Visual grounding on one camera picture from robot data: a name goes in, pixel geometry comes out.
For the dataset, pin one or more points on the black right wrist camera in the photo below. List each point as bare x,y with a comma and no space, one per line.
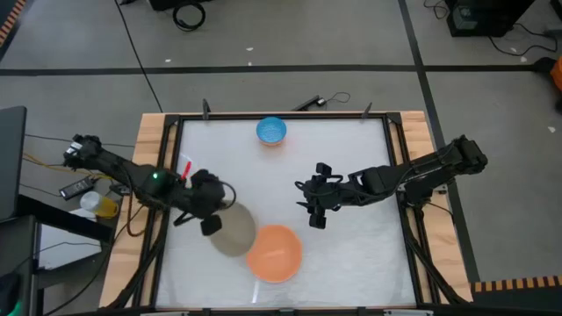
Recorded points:
324,169

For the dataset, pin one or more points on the black aluminium table frame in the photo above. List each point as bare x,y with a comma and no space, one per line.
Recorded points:
397,131

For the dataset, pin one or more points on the black power adapter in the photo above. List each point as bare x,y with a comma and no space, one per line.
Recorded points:
77,188

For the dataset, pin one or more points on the black laptop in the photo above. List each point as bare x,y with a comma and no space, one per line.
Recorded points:
11,162

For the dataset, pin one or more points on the orange plate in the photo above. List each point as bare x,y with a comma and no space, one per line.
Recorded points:
274,254

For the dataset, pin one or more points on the blue bowl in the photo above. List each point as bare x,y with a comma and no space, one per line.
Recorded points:
271,129

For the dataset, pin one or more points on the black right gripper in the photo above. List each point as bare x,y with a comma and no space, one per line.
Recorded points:
329,193

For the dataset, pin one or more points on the orange object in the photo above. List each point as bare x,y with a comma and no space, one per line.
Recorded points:
556,73

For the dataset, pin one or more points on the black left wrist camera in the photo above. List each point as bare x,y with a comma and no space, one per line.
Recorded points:
211,225

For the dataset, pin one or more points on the black side desk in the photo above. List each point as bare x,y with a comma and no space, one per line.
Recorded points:
19,259

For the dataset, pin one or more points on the black equipment box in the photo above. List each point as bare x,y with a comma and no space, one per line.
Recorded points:
483,17

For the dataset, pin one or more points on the wooden table board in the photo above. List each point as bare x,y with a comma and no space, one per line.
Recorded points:
415,127

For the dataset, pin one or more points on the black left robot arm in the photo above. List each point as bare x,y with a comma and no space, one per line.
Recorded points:
131,173

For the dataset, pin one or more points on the clear bottle with yellow liquid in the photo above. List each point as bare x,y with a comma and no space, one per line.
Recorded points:
98,204

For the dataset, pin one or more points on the orange black hazard strip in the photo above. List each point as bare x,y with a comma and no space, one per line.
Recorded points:
516,283
11,19

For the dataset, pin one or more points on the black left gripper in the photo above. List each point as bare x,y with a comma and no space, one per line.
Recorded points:
206,193

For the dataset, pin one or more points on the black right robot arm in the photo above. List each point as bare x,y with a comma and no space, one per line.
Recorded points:
417,173

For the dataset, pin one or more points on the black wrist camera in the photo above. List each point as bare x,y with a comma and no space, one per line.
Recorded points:
211,225
324,169

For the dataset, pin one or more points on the beige plate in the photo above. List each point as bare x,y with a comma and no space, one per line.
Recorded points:
237,230

